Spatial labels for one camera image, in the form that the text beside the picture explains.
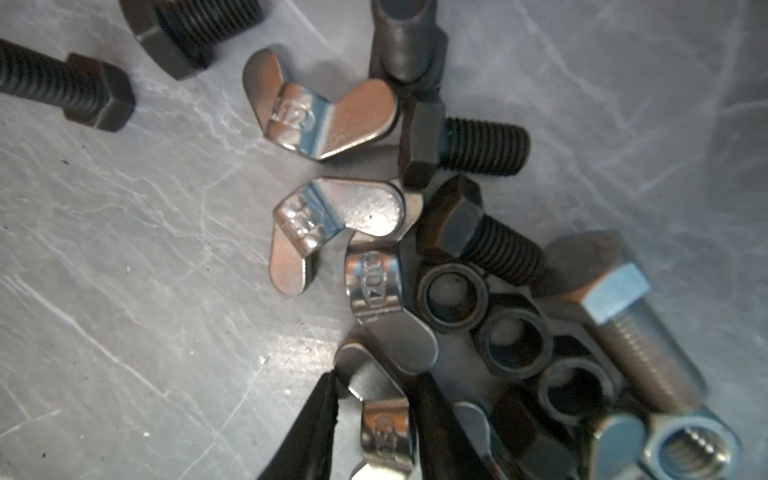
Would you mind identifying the large silver hex bolt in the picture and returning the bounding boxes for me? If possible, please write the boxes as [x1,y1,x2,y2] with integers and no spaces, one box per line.
[531,230,707,413]

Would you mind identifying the black hex nut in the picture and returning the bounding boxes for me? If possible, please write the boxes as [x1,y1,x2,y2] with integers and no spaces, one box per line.
[528,335,621,427]
[415,263,490,334]
[472,294,554,382]

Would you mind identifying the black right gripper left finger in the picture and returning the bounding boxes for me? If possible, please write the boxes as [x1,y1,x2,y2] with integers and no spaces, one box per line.
[258,370,339,480]

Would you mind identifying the silver wing nut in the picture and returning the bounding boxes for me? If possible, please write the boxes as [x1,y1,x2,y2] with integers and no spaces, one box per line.
[345,191,439,375]
[334,342,418,479]
[269,177,406,297]
[242,49,399,162]

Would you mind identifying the black hex bolt lower centre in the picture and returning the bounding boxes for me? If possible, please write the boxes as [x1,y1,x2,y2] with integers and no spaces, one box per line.
[416,175,545,286]

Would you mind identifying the black hex bolt upright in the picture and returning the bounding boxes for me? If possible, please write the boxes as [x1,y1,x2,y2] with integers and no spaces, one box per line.
[369,0,448,101]

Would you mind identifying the black hex bolt far left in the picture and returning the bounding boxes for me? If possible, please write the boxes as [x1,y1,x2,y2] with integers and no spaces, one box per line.
[1,40,136,132]

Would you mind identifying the black hex bolt top left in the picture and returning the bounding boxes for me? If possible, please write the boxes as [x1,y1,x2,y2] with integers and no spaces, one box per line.
[119,0,264,80]

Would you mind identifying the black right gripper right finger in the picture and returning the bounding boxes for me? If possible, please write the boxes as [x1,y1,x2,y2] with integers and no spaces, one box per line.
[411,373,492,480]

